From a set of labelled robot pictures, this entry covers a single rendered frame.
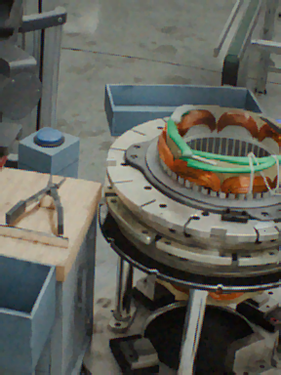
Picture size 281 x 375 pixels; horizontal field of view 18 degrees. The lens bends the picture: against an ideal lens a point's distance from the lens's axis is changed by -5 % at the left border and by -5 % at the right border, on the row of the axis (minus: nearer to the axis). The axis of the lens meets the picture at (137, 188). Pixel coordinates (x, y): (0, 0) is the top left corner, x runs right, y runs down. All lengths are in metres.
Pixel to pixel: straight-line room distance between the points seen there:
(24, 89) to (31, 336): 0.27
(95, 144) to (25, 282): 2.55
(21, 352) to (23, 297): 0.11
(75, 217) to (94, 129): 2.59
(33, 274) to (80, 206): 0.14
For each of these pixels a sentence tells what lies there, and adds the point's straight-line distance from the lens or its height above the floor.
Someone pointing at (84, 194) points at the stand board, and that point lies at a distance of 1.17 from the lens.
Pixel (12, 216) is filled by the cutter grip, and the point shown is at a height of 1.09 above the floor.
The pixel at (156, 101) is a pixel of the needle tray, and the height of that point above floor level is 1.03.
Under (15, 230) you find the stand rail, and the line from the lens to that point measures 1.08.
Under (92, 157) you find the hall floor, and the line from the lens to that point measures 3.49.
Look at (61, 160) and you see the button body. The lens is 1.35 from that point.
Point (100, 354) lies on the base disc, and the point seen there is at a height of 0.80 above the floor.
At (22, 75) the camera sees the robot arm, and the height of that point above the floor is 1.28.
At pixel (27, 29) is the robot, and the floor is 1.16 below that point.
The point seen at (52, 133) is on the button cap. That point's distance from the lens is 1.37.
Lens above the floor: 1.66
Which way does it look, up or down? 30 degrees down
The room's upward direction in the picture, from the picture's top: 5 degrees clockwise
